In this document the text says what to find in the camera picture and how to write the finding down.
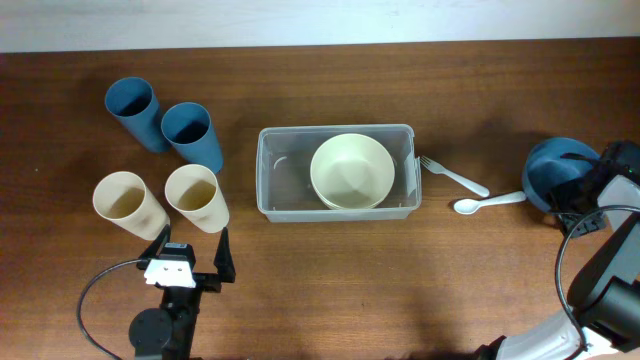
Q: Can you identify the white plastic fork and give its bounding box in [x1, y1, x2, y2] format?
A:
[420, 156, 490, 198]

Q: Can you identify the blue cup right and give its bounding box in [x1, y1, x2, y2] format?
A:
[161, 102, 224, 174]

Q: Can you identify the cream cup right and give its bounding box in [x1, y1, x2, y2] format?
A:
[164, 164, 230, 233]

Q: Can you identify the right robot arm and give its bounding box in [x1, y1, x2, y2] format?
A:
[473, 137, 639, 360]

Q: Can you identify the clear plastic container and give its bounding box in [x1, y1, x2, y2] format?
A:
[256, 124, 422, 223]

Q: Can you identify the blue bowl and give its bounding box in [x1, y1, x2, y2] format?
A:
[522, 137, 600, 213]

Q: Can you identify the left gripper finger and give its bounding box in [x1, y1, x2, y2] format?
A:
[141, 224, 171, 259]
[214, 227, 235, 276]

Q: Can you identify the white plastic spoon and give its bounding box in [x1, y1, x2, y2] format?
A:
[453, 191, 527, 215]

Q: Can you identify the blue cup rear left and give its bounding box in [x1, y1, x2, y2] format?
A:
[104, 77, 170, 153]

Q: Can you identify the blue cup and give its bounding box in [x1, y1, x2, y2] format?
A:
[104, 77, 170, 153]
[161, 102, 224, 174]

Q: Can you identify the cream cup left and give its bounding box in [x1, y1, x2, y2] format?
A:
[92, 171, 170, 241]

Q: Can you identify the cream bowl front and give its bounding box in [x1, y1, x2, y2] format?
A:
[309, 133, 395, 195]

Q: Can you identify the cream bowl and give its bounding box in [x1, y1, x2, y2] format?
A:
[318, 189, 391, 210]
[309, 133, 395, 195]

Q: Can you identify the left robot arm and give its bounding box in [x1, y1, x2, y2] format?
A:
[129, 226, 236, 360]

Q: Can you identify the cream cup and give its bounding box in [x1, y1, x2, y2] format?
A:
[164, 164, 230, 233]
[92, 171, 170, 241]

